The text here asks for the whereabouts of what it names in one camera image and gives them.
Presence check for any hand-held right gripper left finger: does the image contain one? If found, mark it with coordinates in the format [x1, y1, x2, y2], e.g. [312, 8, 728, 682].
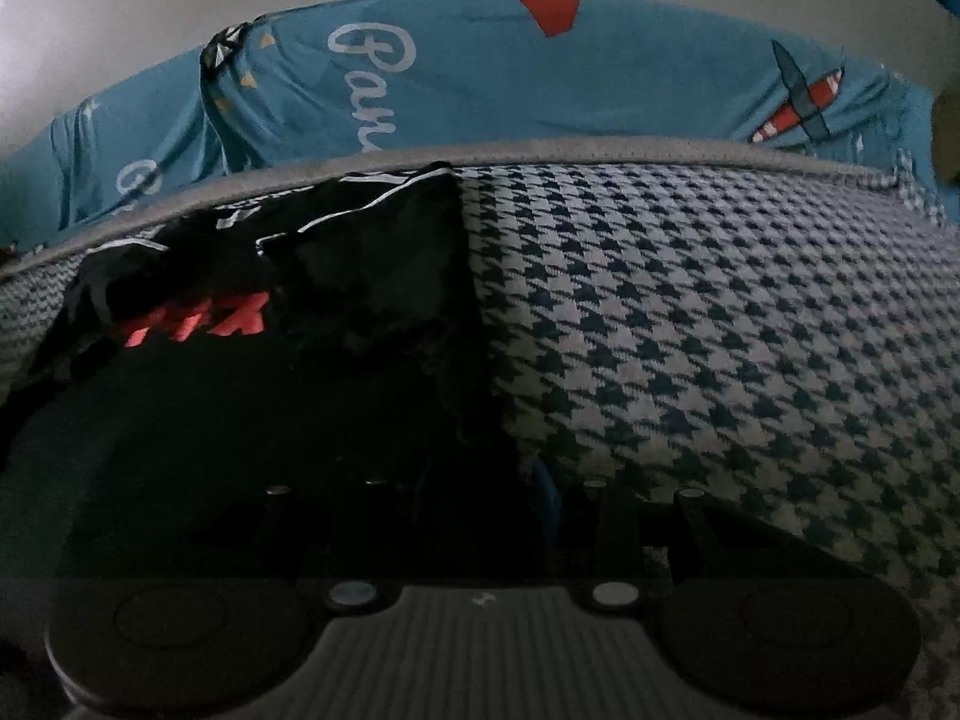
[187, 465, 436, 608]

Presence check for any black garment with red print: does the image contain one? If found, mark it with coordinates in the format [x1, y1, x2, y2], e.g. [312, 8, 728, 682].
[0, 161, 545, 590]

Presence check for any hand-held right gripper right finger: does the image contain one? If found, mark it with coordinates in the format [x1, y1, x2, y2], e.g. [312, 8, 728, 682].
[529, 461, 811, 608]

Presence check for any olive patterned cloth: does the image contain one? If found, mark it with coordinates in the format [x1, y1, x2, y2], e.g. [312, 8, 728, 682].
[930, 86, 960, 200]

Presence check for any blue printed bed sheet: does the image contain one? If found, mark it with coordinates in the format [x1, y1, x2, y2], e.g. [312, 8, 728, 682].
[0, 0, 942, 252]

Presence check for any houndstooth blanket with grey edge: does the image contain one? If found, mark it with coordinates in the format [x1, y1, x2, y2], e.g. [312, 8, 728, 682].
[0, 139, 960, 720]

